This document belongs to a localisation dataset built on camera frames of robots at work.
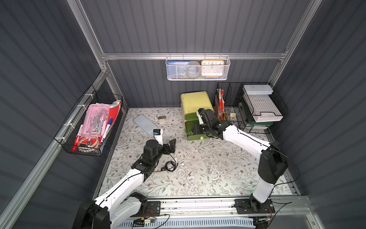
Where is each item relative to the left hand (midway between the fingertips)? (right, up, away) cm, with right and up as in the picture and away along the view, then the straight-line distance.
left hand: (168, 139), depth 81 cm
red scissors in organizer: (+38, +24, +36) cm, 57 cm away
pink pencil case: (-36, +11, -9) cm, 39 cm away
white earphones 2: (+13, -25, +2) cm, 28 cm away
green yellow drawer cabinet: (+13, +23, +14) cm, 30 cm away
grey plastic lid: (-21, +7, +27) cm, 35 cm away
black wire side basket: (-42, +4, -18) cm, 46 cm away
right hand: (+18, +8, +6) cm, 20 cm away
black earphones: (0, -18, +8) cm, 19 cm away
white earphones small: (+8, -17, +8) cm, 20 cm away
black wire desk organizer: (+53, +20, +38) cm, 68 cm away
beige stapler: (-9, +14, +31) cm, 36 cm away
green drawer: (+13, +1, +15) cm, 20 cm away
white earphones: (+27, -21, +4) cm, 35 cm away
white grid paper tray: (+61, +23, +15) cm, 67 cm away
